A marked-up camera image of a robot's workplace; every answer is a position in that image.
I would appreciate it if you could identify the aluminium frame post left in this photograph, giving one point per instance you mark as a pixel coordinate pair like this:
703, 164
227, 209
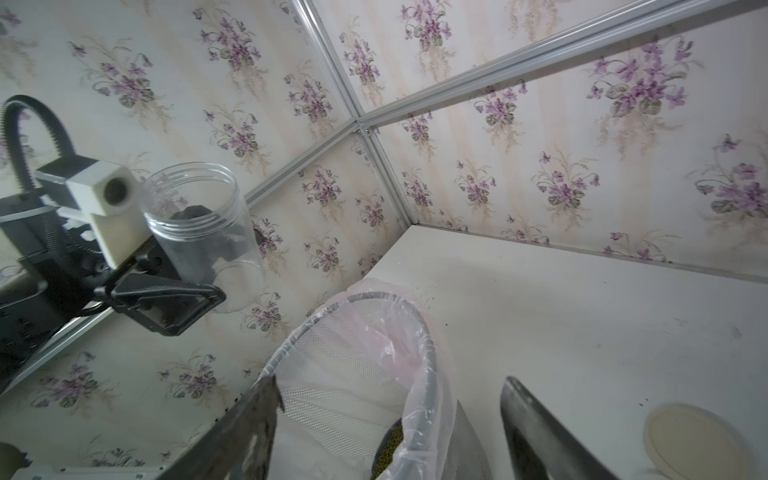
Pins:
340, 84

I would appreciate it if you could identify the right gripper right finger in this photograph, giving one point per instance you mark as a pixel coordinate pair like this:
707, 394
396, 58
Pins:
540, 447

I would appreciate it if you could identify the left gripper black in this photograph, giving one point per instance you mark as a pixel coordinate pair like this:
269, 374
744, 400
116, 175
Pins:
114, 267

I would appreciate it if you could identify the aluminium frame crossbar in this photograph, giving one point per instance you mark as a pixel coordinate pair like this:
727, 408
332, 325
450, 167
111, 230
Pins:
617, 25

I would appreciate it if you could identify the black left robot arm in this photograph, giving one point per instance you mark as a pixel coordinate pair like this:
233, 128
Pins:
44, 298

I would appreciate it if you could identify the mesh bin with plastic bag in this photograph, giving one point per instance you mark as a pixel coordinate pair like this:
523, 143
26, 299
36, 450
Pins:
367, 357

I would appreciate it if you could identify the clear jar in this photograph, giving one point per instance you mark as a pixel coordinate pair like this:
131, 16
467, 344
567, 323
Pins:
199, 216

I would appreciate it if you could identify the mung beans in bin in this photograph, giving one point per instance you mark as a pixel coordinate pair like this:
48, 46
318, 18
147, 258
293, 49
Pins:
385, 452

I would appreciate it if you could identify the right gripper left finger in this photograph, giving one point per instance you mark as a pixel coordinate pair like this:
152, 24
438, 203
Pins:
239, 445

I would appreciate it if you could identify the beige jar lid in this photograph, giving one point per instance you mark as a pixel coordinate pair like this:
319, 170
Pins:
687, 442

